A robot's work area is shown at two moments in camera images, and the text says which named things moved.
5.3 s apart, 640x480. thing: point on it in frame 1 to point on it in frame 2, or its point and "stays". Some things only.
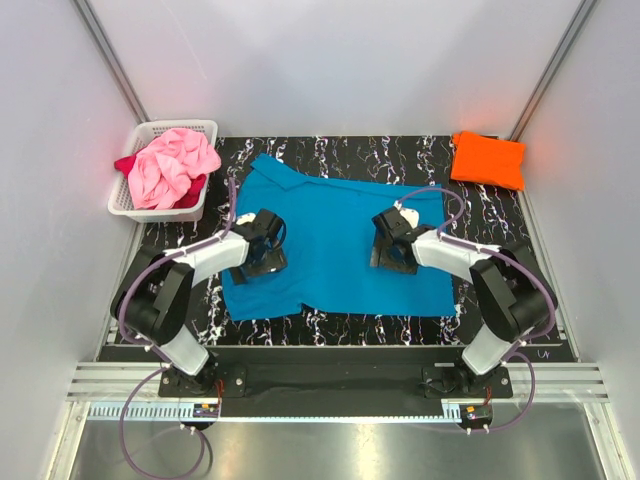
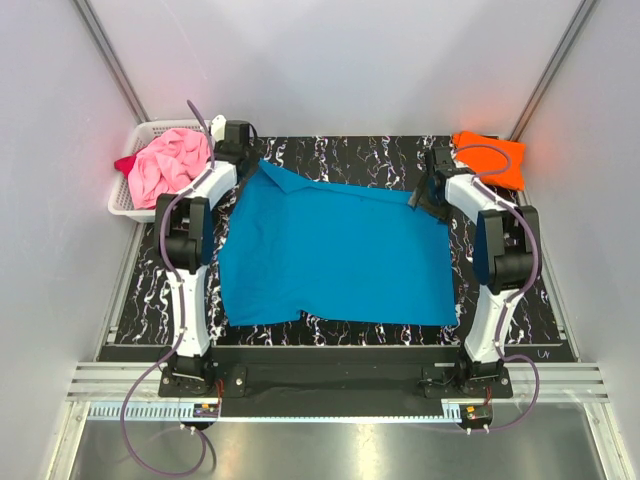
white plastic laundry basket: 120,203 stays
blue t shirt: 329,234 stays
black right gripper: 379,245 to 419,198
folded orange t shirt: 486,159 stays
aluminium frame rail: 144,381 stays
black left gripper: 274,261 to 253,155
